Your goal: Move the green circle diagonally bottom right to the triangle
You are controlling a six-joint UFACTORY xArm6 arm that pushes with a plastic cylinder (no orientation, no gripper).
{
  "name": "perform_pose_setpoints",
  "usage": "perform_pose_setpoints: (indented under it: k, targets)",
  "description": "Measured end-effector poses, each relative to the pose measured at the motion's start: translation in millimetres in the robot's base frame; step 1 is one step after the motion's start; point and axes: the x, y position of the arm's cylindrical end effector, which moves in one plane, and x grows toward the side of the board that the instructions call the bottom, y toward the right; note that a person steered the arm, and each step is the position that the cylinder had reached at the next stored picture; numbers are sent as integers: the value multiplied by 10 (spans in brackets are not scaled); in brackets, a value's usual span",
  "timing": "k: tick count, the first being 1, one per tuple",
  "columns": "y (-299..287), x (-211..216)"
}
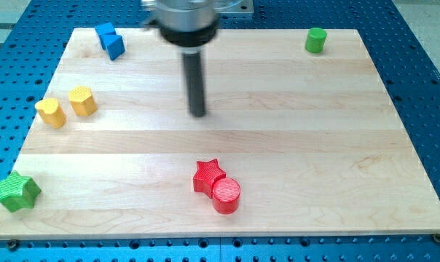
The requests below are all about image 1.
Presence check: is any yellow hexagon block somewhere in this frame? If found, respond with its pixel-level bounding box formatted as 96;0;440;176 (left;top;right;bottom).
68;86;98;116

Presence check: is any blue cube block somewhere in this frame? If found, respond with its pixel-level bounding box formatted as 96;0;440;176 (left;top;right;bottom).
94;23;116;49

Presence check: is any blue triangle block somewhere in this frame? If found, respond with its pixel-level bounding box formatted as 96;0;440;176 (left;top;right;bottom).
103;34;125;60

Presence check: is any green cylinder block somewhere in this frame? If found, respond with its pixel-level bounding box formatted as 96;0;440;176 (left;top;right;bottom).
305;28;327;54

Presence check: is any yellow heart block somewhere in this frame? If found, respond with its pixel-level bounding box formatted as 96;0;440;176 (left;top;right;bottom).
35;98;66;129

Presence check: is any red cylinder block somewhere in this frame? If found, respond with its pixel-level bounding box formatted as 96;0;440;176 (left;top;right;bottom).
212;178;241;215

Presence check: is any red star block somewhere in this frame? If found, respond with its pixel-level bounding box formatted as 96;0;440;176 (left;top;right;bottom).
192;159;227;199

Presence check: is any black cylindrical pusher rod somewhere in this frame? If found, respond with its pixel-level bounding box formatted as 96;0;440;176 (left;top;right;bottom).
181;47;206;117

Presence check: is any green star block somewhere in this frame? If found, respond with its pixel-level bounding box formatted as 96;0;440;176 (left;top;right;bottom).
0;170;42;213

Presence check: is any clear acrylic mount plate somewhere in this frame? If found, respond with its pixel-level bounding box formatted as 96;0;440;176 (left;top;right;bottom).
214;0;254;15

